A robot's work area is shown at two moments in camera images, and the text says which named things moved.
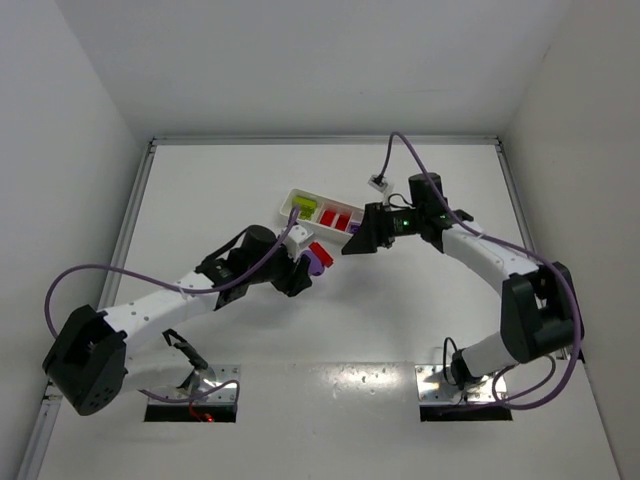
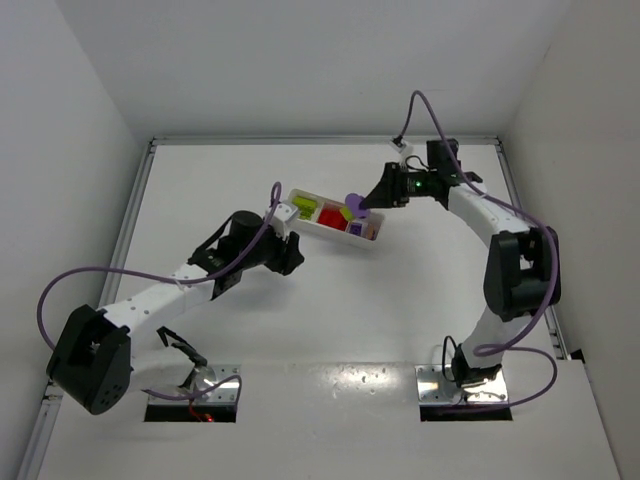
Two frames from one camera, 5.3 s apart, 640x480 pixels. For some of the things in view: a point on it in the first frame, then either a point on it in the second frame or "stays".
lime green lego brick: x=306 y=214 stays
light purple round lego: x=316 y=268 -> x=353 y=201
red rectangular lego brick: x=321 y=254 -> x=339 y=218
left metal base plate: x=214 y=375 stays
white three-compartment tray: x=323 y=212 stays
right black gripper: x=377 y=226 -> x=392 y=185
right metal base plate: x=432 y=387 stays
